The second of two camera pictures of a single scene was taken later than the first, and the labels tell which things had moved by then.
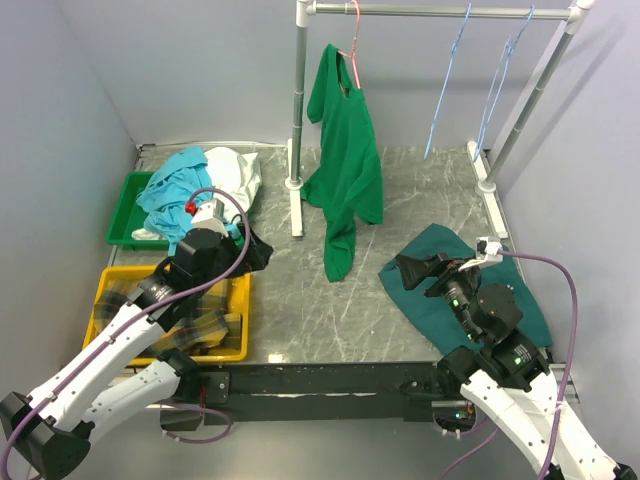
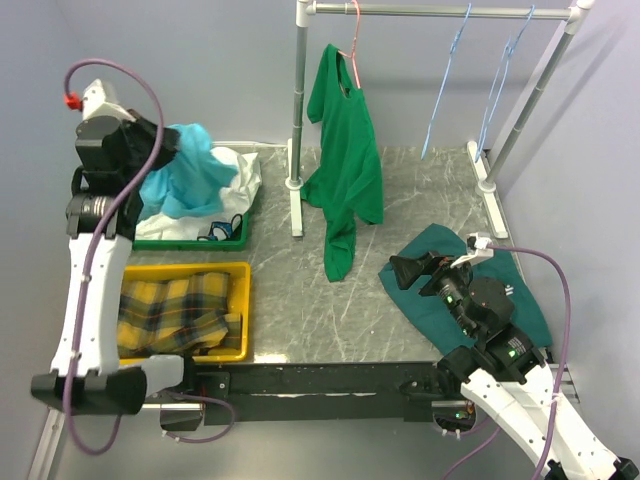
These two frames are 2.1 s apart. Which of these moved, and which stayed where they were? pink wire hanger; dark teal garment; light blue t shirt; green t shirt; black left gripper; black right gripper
Moved: light blue t shirt; black left gripper
Stayed: dark teal garment; black right gripper; pink wire hanger; green t shirt
